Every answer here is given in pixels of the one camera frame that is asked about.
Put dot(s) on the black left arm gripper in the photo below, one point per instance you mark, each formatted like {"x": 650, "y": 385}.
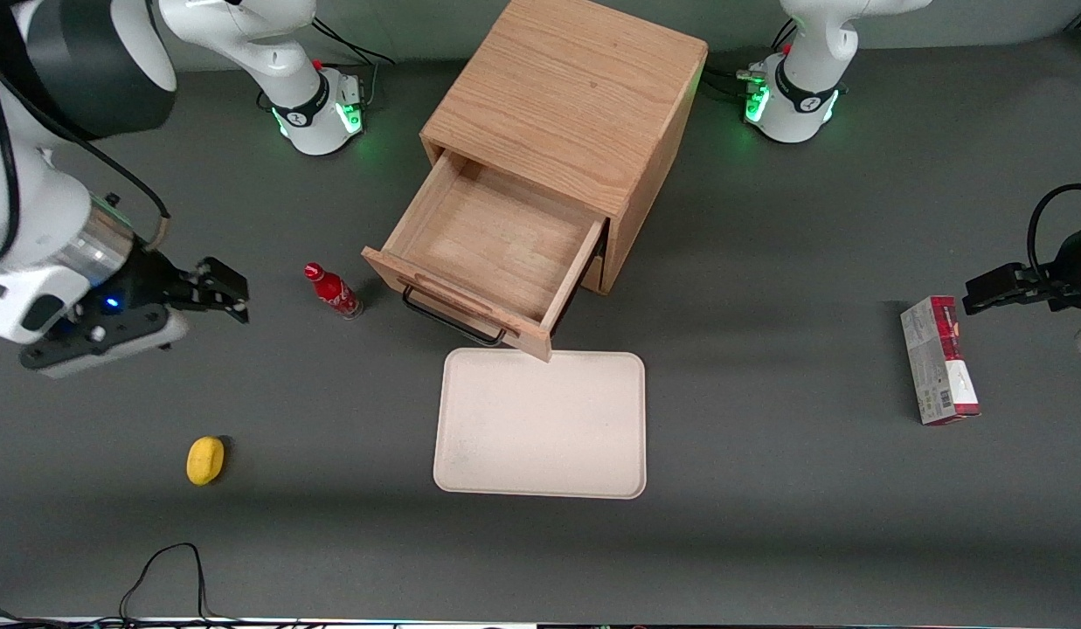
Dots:
{"x": 1073, "y": 265}

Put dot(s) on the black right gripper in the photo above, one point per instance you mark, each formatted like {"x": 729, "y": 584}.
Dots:
{"x": 148, "y": 280}

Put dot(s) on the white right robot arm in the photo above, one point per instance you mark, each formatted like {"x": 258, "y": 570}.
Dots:
{"x": 42, "y": 192}

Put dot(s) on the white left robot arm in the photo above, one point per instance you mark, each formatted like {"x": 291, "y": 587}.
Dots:
{"x": 807, "y": 79}

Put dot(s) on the wooden drawer partly hidden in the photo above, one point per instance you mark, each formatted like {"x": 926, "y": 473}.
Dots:
{"x": 596, "y": 273}

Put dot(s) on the wooden drawer cabinet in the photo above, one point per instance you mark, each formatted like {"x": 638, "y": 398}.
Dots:
{"x": 575, "y": 87}

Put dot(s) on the red and grey carton box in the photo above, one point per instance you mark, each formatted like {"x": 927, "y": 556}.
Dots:
{"x": 939, "y": 362}

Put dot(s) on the red cola bottle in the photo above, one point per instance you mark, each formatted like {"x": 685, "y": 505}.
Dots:
{"x": 333, "y": 293}

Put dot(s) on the yellow lemon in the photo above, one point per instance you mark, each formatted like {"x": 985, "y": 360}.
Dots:
{"x": 204, "y": 461}

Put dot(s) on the white rectangular plastic tray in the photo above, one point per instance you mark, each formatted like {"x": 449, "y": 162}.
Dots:
{"x": 540, "y": 425}

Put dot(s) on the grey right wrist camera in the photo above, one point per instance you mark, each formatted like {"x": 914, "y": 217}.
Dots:
{"x": 112, "y": 342}

